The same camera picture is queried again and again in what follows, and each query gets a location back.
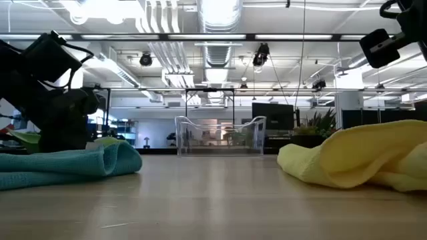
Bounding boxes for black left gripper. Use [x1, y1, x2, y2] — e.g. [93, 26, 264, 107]
[19, 83, 100, 153]

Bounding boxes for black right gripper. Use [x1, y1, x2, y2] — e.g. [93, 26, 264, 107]
[368, 0, 427, 63]

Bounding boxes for teal microfiber towel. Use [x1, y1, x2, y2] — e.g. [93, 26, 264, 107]
[0, 139, 143, 191]

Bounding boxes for green microfiber towel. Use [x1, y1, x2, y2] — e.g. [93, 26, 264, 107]
[6, 128, 129, 155]

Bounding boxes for yellow microfiber towel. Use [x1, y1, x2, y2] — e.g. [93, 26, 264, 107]
[276, 119, 427, 193]

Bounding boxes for blue storage shelf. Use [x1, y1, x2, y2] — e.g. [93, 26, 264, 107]
[87, 116, 138, 147]

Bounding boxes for black partition panels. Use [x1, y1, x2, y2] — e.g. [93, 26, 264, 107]
[342, 101, 427, 131]

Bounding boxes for clear plastic bin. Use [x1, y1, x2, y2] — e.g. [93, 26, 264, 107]
[174, 115, 267, 157]

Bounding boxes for potted succulent plant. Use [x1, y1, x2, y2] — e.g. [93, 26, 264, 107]
[289, 107, 338, 149]

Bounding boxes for black computer monitor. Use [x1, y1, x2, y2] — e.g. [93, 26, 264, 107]
[252, 102, 296, 131]

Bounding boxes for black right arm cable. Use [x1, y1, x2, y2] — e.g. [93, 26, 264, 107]
[379, 0, 401, 19]

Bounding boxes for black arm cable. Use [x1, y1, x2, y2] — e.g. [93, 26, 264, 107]
[59, 40, 95, 91]
[379, 0, 401, 19]

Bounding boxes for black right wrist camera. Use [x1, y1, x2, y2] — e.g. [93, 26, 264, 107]
[359, 28, 401, 69]

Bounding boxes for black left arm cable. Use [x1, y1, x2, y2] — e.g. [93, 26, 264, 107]
[59, 40, 95, 91]

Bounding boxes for silver ceiling air duct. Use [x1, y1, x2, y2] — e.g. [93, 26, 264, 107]
[196, 0, 244, 104]

